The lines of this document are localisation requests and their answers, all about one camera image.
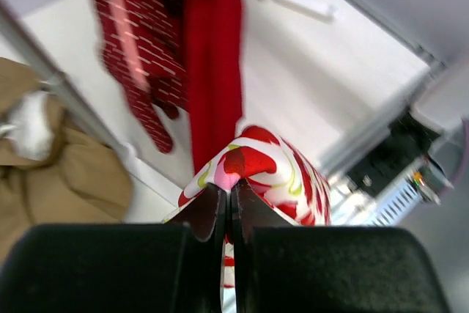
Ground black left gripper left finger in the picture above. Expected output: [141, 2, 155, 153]
[1, 185, 226, 312]

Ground white slotted cable duct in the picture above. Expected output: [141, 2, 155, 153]
[363, 178, 423, 227]

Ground red polka dot garment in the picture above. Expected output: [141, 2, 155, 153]
[94, 0, 188, 153]

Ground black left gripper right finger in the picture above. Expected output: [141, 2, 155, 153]
[231, 181, 449, 312]

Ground pink hanger left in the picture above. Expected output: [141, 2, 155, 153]
[109, 0, 149, 93]

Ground silver clothes rack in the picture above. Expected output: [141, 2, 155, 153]
[0, 0, 336, 211]

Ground tan skirt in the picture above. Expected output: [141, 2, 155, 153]
[1, 58, 133, 259]

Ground red skirt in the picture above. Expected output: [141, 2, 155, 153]
[183, 0, 243, 172]

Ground red white floral garment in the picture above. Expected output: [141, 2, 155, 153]
[168, 125, 331, 312]

